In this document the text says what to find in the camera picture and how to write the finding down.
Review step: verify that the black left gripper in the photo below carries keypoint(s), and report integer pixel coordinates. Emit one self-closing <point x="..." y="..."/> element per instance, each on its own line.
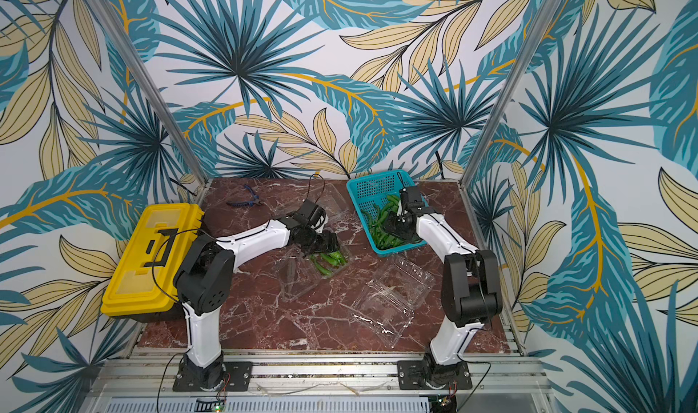
<point x="330" y="244"/>

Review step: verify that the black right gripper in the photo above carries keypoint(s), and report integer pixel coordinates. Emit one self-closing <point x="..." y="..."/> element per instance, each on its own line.
<point x="402" y="229"/>

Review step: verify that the clear clamshell pepper container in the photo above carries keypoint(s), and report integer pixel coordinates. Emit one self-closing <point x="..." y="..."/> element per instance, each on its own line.
<point x="332" y="201"/>
<point x="298" y="274"/>

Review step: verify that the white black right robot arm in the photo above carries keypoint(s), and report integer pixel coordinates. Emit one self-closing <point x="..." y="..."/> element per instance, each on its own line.
<point x="471" y="292"/>

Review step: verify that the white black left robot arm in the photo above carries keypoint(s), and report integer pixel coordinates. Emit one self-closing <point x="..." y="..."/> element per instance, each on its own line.
<point x="204" y="277"/>

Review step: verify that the green peppers in basket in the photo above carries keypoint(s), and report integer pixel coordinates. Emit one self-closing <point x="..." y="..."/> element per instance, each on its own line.
<point x="377" y="220"/>

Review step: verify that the teal perforated plastic basket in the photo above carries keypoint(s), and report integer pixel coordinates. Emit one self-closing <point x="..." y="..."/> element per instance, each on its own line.
<point x="373" y="189"/>

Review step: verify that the yellow plastic toolbox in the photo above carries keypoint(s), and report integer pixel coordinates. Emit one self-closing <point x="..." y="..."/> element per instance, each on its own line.
<point x="142" y="287"/>

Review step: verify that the white vented front panel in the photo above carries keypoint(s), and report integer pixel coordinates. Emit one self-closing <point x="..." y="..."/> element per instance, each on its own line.
<point x="269" y="404"/>

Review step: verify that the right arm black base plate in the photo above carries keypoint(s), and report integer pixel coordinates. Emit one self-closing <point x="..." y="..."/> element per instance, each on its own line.
<point x="422" y="374"/>

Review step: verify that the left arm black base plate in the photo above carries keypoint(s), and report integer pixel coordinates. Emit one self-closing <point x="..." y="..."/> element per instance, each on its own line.
<point x="231" y="376"/>

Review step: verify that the right aluminium frame post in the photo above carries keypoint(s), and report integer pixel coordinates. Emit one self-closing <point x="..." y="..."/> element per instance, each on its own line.
<point x="529" y="45"/>

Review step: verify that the aluminium frame post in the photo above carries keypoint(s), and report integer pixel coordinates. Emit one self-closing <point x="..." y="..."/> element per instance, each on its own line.
<point x="529" y="45"/>
<point x="107" y="16"/>

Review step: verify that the left aluminium frame post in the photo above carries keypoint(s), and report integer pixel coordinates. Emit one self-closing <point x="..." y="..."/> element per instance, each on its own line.
<point x="107" y="16"/>

